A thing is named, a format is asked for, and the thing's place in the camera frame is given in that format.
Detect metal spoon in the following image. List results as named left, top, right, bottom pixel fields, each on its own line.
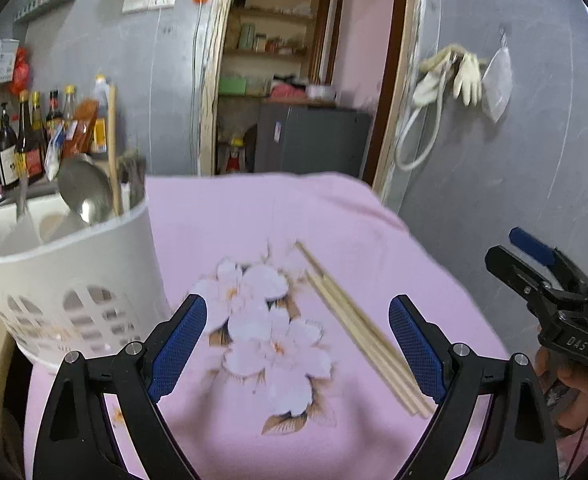
left=56, top=154, right=115, bottom=226

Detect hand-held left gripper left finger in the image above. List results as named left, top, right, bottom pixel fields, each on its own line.
left=33, top=294, right=208, bottom=480

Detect red plastic bag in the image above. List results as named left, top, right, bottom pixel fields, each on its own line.
left=9, top=47, right=30, bottom=96

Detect cream rubber gloves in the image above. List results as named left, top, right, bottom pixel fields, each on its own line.
left=413, top=44, right=485, bottom=107

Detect pink floral tablecloth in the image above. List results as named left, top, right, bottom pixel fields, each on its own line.
left=24, top=172, right=513, bottom=480

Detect white perforated wall box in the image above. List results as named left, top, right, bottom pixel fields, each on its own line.
left=0, top=38, right=20, bottom=90

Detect blue white packet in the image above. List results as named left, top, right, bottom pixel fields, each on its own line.
left=45, top=124, right=65, bottom=181

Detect white shower hose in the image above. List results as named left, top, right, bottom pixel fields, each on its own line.
left=395, top=79, right=448, bottom=171

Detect yellow red bottle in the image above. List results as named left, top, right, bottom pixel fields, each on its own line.
left=223, top=137, right=245, bottom=174

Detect clear yellow cap bottle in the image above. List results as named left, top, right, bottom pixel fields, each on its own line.
left=62, top=84, right=78, bottom=121

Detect white plastic utensil basket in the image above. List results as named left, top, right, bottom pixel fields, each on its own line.
left=0, top=180, right=173, bottom=374

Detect cooking oil jug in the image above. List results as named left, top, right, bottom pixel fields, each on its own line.
left=91, top=74, right=110, bottom=154

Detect white cable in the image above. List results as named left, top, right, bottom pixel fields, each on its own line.
left=188, top=2, right=206, bottom=174

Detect red label sauce bottle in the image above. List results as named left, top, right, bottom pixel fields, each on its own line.
left=45, top=89, right=64, bottom=136

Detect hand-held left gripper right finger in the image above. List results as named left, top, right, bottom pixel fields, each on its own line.
left=388, top=295, right=560, bottom=480

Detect wooden door frame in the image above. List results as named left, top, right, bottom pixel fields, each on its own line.
left=198, top=0, right=426, bottom=206

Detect dark grey utensil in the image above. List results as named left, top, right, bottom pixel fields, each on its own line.
left=124, top=154, right=148, bottom=207

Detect metal utensil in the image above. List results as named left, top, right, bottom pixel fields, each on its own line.
left=16, top=167, right=32, bottom=223

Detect person's right hand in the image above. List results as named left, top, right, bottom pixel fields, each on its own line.
left=534, top=346, right=588, bottom=413

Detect red cloth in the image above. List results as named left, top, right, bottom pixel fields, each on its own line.
left=269, top=82, right=308, bottom=104

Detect white hanging mesh bag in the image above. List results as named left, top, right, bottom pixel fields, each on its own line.
left=481, top=27, right=514, bottom=124

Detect grey refrigerator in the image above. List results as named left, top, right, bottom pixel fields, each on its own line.
left=255, top=102, right=373, bottom=179

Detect small white pot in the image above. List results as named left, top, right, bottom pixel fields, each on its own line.
left=305, top=83, right=338, bottom=101

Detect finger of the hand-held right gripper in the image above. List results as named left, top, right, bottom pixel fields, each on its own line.
left=484, top=244, right=568, bottom=312
left=507, top=226, right=588, bottom=292

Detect orange seasoning packet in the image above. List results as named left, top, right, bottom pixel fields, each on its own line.
left=61, top=98, right=99, bottom=156

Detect dark pump dispenser bottle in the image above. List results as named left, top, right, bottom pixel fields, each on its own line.
left=0, top=102, right=20, bottom=191

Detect wooden pantry shelf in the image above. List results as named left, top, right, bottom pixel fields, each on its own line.
left=218, top=0, right=333, bottom=99

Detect dark soy sauce bottle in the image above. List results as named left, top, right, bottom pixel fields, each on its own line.
left=14, top=90, right=45, bottom=186

